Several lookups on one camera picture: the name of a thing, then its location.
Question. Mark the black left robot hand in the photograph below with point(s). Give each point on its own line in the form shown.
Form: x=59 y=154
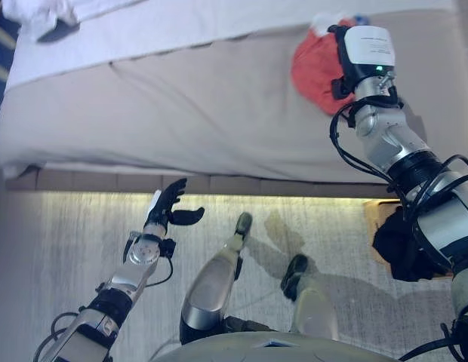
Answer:
x=162 y=211

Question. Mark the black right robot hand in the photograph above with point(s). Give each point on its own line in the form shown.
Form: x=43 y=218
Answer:
x=370 y=45

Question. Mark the white garment with blue label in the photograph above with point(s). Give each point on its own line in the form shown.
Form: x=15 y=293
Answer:
x=324 y=20

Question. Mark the orange garment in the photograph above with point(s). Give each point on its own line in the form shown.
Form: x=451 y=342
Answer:
x=317 y=71

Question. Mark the black garment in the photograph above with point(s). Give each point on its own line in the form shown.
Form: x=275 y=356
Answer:
x=400 y=249

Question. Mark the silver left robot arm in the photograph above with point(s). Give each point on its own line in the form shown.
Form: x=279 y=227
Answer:
x=121 y=286

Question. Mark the beige bed runner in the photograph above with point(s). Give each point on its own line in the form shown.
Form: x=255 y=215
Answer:
x=181 y=124

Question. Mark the large bed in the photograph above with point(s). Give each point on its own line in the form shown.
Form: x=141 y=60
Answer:
x=181 y=113

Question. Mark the brown woven basket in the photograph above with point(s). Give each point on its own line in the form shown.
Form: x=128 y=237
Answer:
x=370 y=215

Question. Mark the grey striped rug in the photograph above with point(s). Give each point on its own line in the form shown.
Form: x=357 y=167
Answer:
x=105 y=226

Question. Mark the silver left robot leg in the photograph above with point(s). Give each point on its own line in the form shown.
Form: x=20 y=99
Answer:
x=211 y=286

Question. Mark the silver robot leg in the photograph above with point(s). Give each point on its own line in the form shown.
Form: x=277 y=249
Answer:
x=313 y=309
x=211 y=286

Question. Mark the grey robot torso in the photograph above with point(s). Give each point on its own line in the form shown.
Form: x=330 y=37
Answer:
x=275 y=350

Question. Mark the silver right robot leg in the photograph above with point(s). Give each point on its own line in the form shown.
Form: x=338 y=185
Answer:
x=313 y=309

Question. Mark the white duvet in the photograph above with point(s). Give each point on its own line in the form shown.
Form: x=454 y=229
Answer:
x=162 y=22

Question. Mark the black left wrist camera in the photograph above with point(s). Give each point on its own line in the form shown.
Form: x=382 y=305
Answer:
x=168 y=248

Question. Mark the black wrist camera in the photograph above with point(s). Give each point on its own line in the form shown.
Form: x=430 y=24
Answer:
x=168 y=248
x=339 y=88

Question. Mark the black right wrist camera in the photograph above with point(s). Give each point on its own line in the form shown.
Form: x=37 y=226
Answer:
x=339 y=88

